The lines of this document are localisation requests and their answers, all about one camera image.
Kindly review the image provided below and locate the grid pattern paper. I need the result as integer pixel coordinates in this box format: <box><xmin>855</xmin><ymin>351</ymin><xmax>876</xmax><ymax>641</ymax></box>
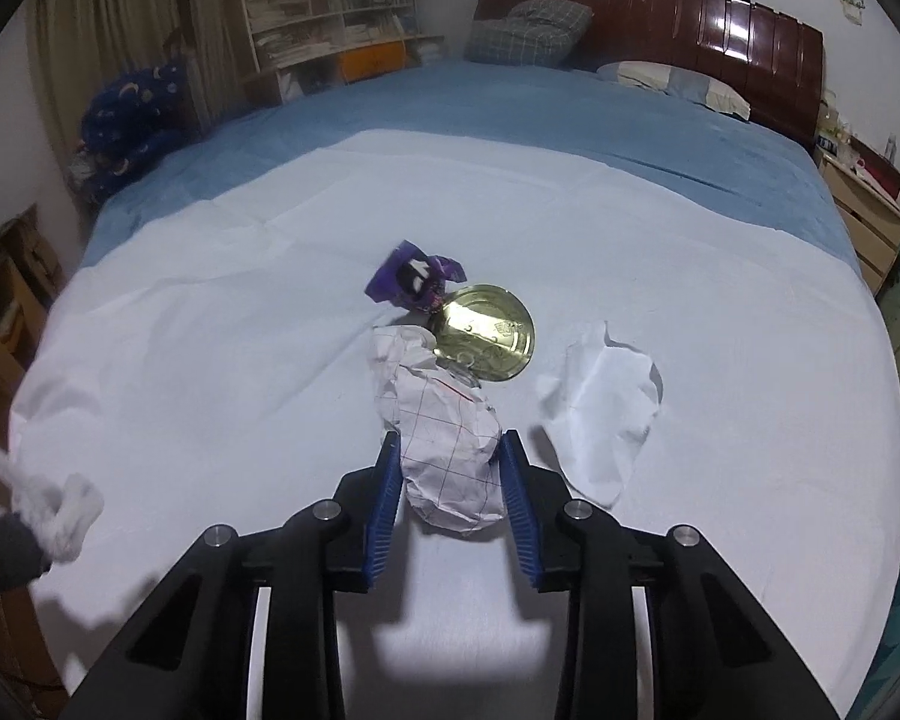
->
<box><xmin>370</xmin><ymin>325</ymin><xmax>505</xmax><ymax>536</ymax></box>

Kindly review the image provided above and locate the white tissue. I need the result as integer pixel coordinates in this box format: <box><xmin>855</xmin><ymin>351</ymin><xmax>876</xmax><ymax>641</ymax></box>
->
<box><xmin>536</xmin><ymin>322</ymin><xmax>663</xmax><ymax>509</ymax></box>

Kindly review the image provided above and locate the gold metal can lid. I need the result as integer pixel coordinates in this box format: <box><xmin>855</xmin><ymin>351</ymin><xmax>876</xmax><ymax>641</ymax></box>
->
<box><xmin>427</xmin><ymin>284</ymin><xmax>536</xmax><ymax>382</ymax></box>

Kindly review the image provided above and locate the purple foil snack wrapper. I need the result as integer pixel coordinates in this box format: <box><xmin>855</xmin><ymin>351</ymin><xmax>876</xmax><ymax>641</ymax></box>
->
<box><xmin>364</xmin><ymin>241</ymin><xmax>466</xmax><ymax>314</ymax></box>

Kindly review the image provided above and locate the white paper ball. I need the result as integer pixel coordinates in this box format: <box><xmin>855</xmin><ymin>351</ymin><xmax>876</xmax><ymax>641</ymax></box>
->
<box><xmin>0</xmin><ymin>449</ymin><xmax>103</xmax><ymax>564</ymax></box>

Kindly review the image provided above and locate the white cloth on bed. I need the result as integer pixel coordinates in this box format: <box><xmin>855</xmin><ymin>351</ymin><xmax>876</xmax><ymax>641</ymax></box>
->
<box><xmin>11</xmin><ymin>130</ymin><xmax>900</xmax><ymax>718</ymax></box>

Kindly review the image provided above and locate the bed with blue sheet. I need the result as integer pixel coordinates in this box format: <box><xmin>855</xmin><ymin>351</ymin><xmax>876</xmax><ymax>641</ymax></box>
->
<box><xmin>5</xmin><ymin>50</ymin><xmax>900</xmax><ymax>720</ymax></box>

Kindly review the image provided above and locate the white and blue pillow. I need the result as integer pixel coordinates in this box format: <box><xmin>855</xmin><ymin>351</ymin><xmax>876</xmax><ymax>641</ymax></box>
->
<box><xmin>596</xmin><ymin>60</ymin><xmax>751</xmax><ymax>121</ymax></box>

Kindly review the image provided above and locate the blue moon pattern blanket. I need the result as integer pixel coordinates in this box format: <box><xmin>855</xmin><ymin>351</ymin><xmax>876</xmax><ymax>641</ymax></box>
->
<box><xmin>68</xmin><ymin>60</ymin><xmax>191</xmax><ymax>206</ymax></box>

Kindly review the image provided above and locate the beige wooden nightstand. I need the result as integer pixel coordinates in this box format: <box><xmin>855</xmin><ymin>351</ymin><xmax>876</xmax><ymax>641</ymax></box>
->
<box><xmin>816</xmin><ymin>149</ymin><xmax>900</xmax><ymax>294</ymax></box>

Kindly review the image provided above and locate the grey plaid pillow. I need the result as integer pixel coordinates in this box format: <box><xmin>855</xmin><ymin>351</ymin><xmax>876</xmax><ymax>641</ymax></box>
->
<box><xmin>463</xmin><ymin>0</ymin><xmax>593</xmax><ymax>68</ymax></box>

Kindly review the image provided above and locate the wooden bookshelf with books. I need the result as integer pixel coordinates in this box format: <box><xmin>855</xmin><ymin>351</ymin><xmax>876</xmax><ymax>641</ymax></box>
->
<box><xmin>227</xmin><ymin>0</ymin><xmax>445</xmax><ymax>106</ymax></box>

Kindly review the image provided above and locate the dark red wooden headboard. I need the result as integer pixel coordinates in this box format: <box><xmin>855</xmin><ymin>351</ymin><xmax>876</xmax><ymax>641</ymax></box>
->
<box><xmin>475</xmin><ymin>0</ymin><xmax>824</xmax><ymax>151</ymax></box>

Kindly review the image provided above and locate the beige curtain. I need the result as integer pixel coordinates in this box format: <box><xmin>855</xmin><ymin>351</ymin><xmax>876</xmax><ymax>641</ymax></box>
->
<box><xmin>25</xmin><ymin>0</ymin><xmax>247</xmax><ymax>164</ymax></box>

